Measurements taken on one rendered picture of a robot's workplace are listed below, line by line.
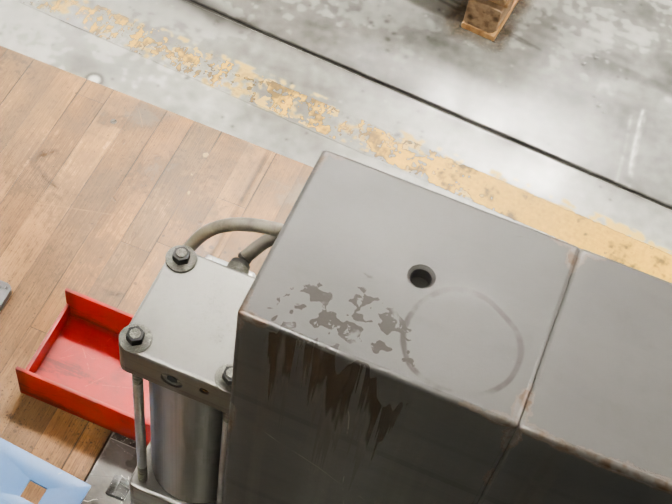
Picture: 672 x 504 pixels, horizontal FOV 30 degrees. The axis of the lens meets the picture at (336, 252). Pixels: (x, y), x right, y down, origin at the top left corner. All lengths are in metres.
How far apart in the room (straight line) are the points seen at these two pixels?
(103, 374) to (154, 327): 0.67
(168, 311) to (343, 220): 0.17
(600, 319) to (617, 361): 0.03
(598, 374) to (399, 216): 0.15
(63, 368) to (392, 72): 1.68
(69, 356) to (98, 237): 0.18
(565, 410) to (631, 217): 2.23
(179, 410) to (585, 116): 2.26
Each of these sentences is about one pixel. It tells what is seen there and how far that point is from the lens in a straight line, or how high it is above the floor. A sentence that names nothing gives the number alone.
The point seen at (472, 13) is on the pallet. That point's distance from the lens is 3.13.
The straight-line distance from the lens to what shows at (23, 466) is 1.37.
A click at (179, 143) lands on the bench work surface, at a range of 1.71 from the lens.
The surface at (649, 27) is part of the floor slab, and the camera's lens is 3.33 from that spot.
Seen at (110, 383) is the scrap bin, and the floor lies 0.91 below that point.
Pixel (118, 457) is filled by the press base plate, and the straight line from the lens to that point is 1.48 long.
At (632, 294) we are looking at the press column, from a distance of 0.75.
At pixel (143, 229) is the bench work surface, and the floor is 0.90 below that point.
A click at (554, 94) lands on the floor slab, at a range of 3.09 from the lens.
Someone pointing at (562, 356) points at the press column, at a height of 1.65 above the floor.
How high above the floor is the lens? 2.25
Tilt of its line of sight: 56 degrees down
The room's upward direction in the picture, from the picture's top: 11 degrees clockwise
